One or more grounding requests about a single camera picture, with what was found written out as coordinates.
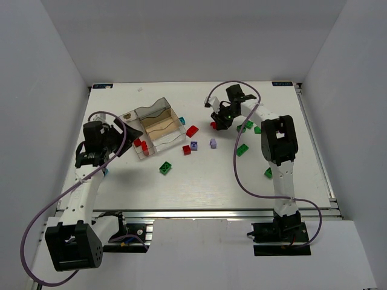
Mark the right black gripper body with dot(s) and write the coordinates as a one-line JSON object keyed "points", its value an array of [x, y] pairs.
{"points": [[222, 121]]}

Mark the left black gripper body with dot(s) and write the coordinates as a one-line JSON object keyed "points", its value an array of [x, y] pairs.
{"points": [[119, 133]]}

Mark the red lego brick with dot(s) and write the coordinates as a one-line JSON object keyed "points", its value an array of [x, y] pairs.
{"points": [[192, 131], [186, 150], [144, 147]]}

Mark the green lego brick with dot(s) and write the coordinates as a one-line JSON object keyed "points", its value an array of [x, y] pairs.
{"points": [[242, 149], [241, 128], [257, 130], [268, 173], [165, 168], [249, 124]]}

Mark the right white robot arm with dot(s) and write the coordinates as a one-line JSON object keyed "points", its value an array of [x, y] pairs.
{"points": [[279, 144]]}

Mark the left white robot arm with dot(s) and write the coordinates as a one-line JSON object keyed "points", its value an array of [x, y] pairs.
{"points": [[77, 241]]}

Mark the purple lego brick right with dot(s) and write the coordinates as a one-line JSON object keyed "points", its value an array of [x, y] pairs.
{"points": [[213, 143]]}

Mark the purple lego brick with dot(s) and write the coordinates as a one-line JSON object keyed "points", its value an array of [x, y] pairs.
{"points": [[213, 143], [194, 145]]}

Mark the purple lego brick left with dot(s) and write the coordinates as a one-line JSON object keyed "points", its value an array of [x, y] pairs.
{"points": [[194, 145]]}

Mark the clear compartment organizer box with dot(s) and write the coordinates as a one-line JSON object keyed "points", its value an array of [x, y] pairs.
{"points": [[160, 125]]}

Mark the blue label sticker left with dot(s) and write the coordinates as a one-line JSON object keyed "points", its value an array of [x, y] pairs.
{"points": [[102, 86]]}

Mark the blue label sticker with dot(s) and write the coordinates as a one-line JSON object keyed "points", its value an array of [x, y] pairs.
{"points": [[282, 83], [102, 86]]}

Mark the blue label sticker right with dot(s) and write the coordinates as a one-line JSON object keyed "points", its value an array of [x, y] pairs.
{"points": [[282, 83]]}

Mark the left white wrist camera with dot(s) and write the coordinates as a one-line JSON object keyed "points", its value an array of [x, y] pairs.
{"points": [[102, 118]]}

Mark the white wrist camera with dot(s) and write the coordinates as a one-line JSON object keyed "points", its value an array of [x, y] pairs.
{"points": [[212, 102], [102, 118]]}

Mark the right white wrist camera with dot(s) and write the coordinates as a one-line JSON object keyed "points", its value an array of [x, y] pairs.
{"points": [[212, 102]]}

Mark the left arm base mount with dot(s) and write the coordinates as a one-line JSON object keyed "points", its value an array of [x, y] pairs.
{"points": [[128, 234]]}

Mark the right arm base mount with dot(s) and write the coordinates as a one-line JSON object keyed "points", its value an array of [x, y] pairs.
{"points": [[270, 241]]}

